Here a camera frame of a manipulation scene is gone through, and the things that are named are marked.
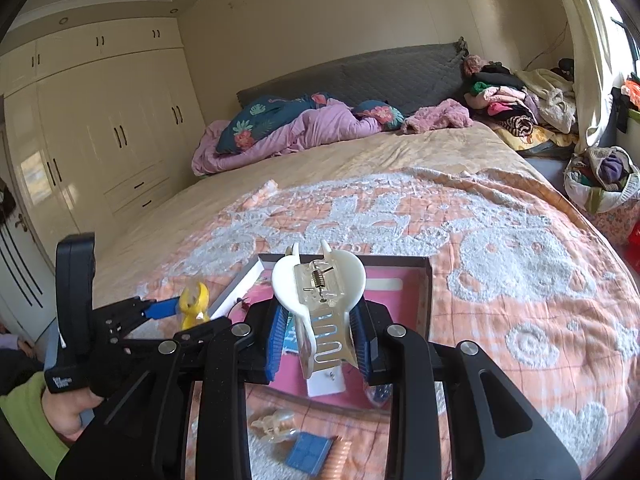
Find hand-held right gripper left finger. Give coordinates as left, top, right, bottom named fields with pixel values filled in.
left=55, top=302, right=290, bottom=480

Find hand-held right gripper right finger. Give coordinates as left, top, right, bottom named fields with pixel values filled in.
left=349, top=301, right=584, bottom=480

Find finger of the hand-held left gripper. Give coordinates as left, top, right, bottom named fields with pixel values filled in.
left=139, top=295, right=182, bottom=322
left=119, top=332, right=175, bottom=357

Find yellow hair clip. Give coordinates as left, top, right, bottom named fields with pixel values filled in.
left=179, top=281, right=211, bottom=331

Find red cherry earrings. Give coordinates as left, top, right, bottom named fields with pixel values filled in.
left=227, top=296, right=254, bottom=319

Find large cream hair claw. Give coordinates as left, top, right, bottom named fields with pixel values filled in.
left=271, top=240, right=369, bottom=380

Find dark shallow cardboard box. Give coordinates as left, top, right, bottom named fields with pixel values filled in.
left=207, top=254, right=434, bottom=411

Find person's left forearm green sleeve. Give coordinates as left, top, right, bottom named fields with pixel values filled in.
left=0, top=370, right=72, bottom=480

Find person's left hand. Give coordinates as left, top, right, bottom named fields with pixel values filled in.
left=41, top=384, right=104, bottom=444

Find pink book with blue label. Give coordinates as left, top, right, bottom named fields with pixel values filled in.
left=250, top=264, right=427, bottom=407

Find white door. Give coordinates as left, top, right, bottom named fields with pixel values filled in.
left=0, top=125, right=59, bottom=347

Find small translucent hair claw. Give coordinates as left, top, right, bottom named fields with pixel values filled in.
left=250, top=409, right=297, bottom=444

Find orange plaid cloud quilt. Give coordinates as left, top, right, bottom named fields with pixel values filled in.
left=135, top=167, right=640, bottom=480

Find beige bed sheet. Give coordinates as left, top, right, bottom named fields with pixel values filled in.
left=92, top=125, right=557, bottom=311

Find cream built-in wardrobe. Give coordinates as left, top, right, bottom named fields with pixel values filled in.
left=0, top=7, right=209, bottom=272

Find large dark floral pillow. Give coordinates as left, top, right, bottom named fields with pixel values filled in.
left=216, top=92, right=331, bottom=154

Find purple duvet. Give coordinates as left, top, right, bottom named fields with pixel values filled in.
left=192, top=100, right=384, bottom=176

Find small dark floral pillow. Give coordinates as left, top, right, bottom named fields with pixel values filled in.
left=352, top=100, right=406, bottom=129

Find pink fuzzy garment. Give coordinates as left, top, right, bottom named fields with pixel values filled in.
left=400, top=99, right=474, bottom=135

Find grey quilted headboard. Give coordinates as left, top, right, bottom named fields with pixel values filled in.
left=236, top=37, right=471, bottom=119

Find pink floral fabric box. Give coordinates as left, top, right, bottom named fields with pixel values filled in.
left=592, top=197, right=640, bottom=249

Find pile of folded clothes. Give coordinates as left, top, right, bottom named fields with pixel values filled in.
left=462, top=55, right=581, bottom=154

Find white basket of clothes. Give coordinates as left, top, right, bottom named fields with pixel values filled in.
left=564, top=146, right=640, bottom=214

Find cream curtain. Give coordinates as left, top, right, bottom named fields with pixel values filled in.
left=545, top=0, right=627, bottom=156

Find clothes on windowsill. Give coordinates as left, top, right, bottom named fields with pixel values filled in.
left=622, top=72, right=640, bottom=112

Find window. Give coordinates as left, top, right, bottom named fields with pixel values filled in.
left=590, top=0, right=640, bottom=87

